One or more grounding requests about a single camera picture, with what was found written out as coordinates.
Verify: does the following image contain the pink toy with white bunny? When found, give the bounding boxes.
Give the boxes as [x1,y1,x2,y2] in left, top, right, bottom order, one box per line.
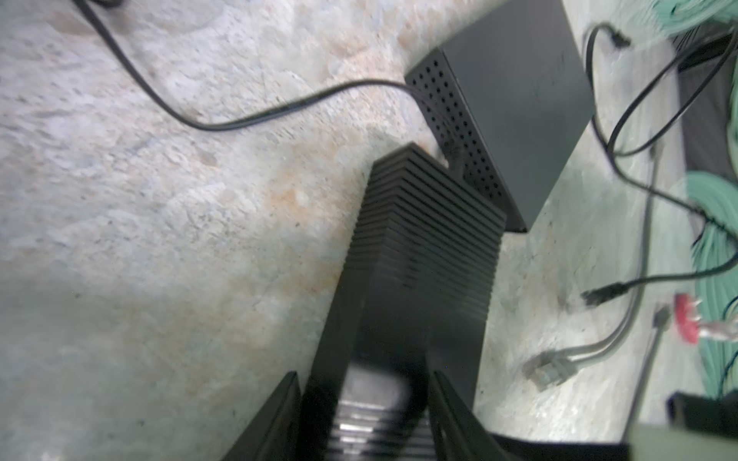
[674,293,737,344]

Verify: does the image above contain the small black ribbed switch box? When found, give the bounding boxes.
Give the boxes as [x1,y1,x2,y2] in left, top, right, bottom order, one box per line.
[296,143,507,460]

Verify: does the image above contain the large black switch box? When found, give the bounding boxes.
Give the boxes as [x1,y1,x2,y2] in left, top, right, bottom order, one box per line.
[405,0,594,234]

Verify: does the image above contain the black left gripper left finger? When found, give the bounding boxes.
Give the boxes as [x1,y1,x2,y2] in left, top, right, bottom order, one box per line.
[222,371,301,461]

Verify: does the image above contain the black power adapter with plug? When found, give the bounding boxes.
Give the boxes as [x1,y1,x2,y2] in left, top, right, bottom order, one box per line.
[71,0,462,168]

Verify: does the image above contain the black looped usb cable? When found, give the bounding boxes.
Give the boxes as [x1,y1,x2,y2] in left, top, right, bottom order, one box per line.
[580,22,738,307]

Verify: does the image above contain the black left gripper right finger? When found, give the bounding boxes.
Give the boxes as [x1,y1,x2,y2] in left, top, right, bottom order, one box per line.
[428,371,510,460]

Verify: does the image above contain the grey ethernet cable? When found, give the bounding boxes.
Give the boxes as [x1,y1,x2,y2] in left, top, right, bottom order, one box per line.
[521,143,664,393]
[619,304,673,445]

